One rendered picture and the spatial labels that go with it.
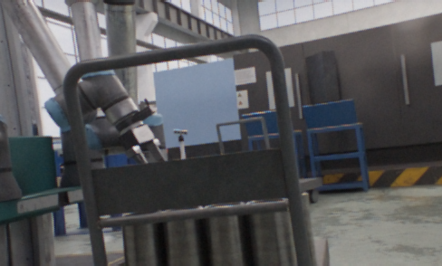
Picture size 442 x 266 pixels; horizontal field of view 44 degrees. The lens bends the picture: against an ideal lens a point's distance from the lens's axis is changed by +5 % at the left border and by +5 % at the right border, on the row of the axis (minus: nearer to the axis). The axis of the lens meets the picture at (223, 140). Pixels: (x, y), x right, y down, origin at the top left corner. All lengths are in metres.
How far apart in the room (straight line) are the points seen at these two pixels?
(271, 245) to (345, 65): 6.11
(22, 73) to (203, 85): 5.91
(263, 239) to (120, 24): 1.00
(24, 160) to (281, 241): 1.05
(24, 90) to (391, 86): 5.78
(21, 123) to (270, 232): 1.14
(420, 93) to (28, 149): 5.89
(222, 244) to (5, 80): 1.13
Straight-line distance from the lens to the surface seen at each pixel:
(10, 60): 2.24
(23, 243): 2.20
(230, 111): 7.77
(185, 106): 8.06
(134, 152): 1.46
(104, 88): 1.54
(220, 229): 1.48
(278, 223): 1.46
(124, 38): 2.06
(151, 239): 1.56
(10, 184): 1.81
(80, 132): 1.40
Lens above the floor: 0.70
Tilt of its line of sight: 1 degrees up
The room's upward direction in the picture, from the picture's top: 7 degrees counter-clockwise
